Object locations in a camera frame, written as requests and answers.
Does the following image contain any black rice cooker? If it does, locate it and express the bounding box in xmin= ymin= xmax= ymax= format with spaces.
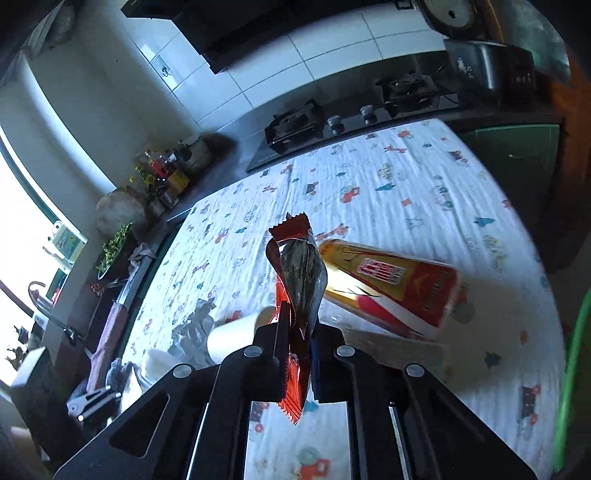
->
xmin=413 ymin=0 xmax=539 ymax=104

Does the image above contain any green plastic basket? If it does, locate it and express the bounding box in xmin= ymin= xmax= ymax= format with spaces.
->
xmin=551 ymin=286 xmax=591 ymax=474

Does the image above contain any black gas stove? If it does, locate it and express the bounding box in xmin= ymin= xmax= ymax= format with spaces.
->
xmin=247 ymin=69 xmax=458 ymax=172

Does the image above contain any green potted plant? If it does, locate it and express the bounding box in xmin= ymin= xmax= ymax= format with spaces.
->
xmin=95 ymin=223 xmax=134 ymax=280

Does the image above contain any red snack wrapper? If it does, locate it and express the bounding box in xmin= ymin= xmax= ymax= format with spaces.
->
xmin=265 ymin=212 xmax=328 ymax=423

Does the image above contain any crumpled silver foil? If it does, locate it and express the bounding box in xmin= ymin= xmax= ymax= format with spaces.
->
xmin=168 ymin=298 xmax=218 ymax=365

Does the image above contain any black range hood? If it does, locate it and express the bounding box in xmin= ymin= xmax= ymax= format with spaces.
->
xmin=121 ymin=0 xmax=365 ymax=75

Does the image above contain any wooden glass door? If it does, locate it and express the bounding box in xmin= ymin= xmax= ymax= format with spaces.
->
xmin=475 ymin=0 xmax=591 ymax=125

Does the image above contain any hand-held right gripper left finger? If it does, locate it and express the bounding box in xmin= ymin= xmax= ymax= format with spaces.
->
xmin=53 ymin=301 xmax=296 ymax=480

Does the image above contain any red gold shiny package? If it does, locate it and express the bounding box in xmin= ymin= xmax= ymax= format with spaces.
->
xmin=318 ymin=237 xmax=462 ymax=341

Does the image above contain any white red label drink cup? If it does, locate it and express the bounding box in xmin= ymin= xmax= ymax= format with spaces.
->
xmin=207 ymin=305 xmax=280 ymax=365

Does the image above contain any pink towel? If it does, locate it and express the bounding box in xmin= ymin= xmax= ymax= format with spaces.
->
xmin=88 ymin=295 xmax=134 ymax=388

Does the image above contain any red condiment bottle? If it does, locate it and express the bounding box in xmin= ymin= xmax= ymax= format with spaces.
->
xmin=148 ymin=152 xmax=169 ymax=181

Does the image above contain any yellow jar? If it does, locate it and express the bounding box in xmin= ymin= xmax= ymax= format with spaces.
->
xmin=166 ymin=170 xmax=191 ymax=193

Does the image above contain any green kitchen cabinet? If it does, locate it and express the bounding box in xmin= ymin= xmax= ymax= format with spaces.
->
xmin=457 ymin=122 xmax=561 ymax=273

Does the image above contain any wall hook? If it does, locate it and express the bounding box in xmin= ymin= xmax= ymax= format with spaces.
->
xmin=154 ymin=55 xmax=178 ymax=81

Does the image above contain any printed card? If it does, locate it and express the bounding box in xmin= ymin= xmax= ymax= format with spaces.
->
xmin=48 ymin=220 xmax=88 ymax=264

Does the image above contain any metal faucet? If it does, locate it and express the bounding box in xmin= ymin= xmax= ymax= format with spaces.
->
xmin=28 ymin=281 xmax=77 ymax=347

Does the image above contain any round beige stone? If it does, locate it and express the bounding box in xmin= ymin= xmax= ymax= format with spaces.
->
xmin=96 ymin=186 xmax=148 ymax=234

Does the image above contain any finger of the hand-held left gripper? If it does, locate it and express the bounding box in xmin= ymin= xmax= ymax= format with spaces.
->
xmin=67 ymin=385 xmax=123 ymax=423

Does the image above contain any grey rag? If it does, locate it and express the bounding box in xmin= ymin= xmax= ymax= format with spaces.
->
xmin=105 ymin=357 xmax=139 ymax=393

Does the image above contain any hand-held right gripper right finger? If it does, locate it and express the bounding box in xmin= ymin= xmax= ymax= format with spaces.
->
xmin=310 ymin=325 xmax=539 ymax=480

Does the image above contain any small grey cloth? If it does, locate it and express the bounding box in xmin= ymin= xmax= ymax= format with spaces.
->
xmin=129 ymin=240 xmax=158 ymax=264

